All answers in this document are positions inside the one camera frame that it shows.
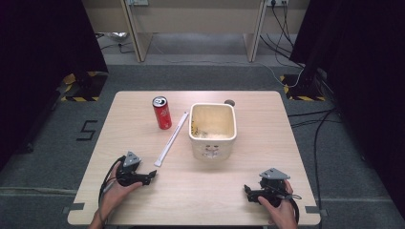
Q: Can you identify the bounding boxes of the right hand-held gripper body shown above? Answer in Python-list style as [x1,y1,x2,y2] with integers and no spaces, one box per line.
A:
[254,167,292,208]

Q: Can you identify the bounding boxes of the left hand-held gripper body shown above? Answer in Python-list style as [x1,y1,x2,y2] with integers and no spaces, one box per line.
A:
[115,151,145,188]

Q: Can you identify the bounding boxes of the white paper-wrapped straw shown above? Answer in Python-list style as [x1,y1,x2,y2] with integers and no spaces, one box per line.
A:
[154,111,190,168]

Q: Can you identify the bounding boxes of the cream square bin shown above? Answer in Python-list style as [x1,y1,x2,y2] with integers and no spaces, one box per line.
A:
[188,102,238,161]

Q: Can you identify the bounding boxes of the red soda can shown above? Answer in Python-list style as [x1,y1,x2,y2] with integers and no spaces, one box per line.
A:
[152,95,173,131]

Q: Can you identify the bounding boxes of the person's left hand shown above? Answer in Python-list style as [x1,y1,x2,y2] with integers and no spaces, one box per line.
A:
[98,160,143,219]

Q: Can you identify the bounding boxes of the person's right hand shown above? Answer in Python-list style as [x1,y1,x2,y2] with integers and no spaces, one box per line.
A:
[257,179,299,229]

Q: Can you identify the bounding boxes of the stand base with hazard tape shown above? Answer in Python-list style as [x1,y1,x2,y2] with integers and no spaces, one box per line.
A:
[280,73,328,102]
[60,71,109,103]

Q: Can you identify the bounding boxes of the crumpled silver foil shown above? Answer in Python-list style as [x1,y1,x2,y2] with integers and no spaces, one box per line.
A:
[106,31,129,44]

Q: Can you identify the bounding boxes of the black curtain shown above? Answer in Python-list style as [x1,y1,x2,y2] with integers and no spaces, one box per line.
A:
[289,0,405,220]
[0,0,109,170]

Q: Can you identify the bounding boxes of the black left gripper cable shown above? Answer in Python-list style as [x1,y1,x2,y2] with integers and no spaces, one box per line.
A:
[97,155,127,223]

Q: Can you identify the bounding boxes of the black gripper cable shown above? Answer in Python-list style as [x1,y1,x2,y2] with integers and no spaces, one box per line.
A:
[97,155,127,223]
[280,193,303,225]

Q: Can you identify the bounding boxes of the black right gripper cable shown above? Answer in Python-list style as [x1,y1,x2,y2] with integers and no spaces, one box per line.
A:
[280,193,303,225]

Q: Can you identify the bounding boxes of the black floor cables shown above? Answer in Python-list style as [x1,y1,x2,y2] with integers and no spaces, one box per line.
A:
[287,107,344,129]

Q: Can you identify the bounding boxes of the white floor cable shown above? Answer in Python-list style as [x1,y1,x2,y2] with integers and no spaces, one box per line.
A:
[152,41,304,89]

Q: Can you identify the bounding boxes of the thin black floor cable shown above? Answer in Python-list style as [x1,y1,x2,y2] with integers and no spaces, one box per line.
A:
[95,31,136,54]

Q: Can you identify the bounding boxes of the black wall socket cables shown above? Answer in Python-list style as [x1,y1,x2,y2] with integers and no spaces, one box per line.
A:
[259,0,306,70]

